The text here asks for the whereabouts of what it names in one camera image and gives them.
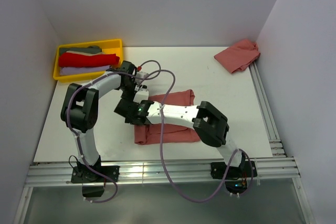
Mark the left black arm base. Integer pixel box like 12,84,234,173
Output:
70,166,119,198

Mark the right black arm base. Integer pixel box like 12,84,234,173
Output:
211,161,258,194

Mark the rolled red t-shirt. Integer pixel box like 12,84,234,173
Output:
58,52,120,68

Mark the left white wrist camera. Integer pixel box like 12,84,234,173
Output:
136,71,148,80

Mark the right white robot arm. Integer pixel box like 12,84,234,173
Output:
114,99,246,177

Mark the yellow plastic tray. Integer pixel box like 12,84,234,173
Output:
53,39,123,82

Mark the folded salmon pink t-shirt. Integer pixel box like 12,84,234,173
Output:
214,39,260,74

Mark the rolled lilac t-shirt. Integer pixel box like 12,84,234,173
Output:
60,65,110,76

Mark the aluminium rail frame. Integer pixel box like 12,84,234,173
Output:
14,63,316,223

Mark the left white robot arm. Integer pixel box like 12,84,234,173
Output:
60,61,138,182

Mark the salmon pink t-shirt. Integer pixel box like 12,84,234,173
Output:
214,39,260,74
134,89,200,145

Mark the rolled grey t-shirt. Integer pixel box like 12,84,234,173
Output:
59,46,102,55

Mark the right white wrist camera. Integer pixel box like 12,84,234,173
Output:
133,85,149,103

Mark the rolled beige t-shirt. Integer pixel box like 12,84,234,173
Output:
63,50,105,56

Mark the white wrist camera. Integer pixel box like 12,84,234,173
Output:
136,71,148,80
133,85,149,103

